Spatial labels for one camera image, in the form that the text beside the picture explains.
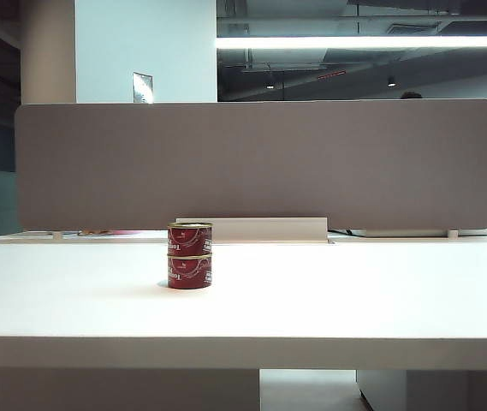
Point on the black pendant lamp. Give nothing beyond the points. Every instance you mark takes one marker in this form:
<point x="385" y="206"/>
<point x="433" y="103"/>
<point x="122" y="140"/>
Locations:
<point x="391" y="81"/>

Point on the dark-haired person head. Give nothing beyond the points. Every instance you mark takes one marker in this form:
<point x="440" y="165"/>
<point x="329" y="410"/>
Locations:
<point x="411" y="96"/>

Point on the framed wall notice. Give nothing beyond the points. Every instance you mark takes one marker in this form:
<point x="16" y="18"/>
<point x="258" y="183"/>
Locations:
<point x="142" y="87"/>

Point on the red tomato can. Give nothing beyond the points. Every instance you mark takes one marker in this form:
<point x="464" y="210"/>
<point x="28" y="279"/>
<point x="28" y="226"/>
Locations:
<point x="187" y="240"/>
<point x="187" y="274"/>

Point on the grey desk divider panel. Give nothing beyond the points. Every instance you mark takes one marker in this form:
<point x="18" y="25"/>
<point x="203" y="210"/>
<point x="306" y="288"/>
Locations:
<point x="251" y="162"/>

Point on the white desk support panel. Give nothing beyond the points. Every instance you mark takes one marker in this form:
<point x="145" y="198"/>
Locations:
<point x="119" y="390"/>

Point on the orange brown small object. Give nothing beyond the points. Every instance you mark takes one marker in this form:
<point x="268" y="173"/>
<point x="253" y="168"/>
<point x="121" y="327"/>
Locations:
<point x="93" y="232"/>

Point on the long ceiling light strip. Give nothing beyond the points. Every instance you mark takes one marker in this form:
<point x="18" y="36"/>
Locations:
<point x="354" y="42"/>

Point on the white flat desktop device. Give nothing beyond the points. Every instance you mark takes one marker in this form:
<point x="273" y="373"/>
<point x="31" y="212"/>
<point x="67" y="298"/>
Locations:
<point x="418" y="232"/>

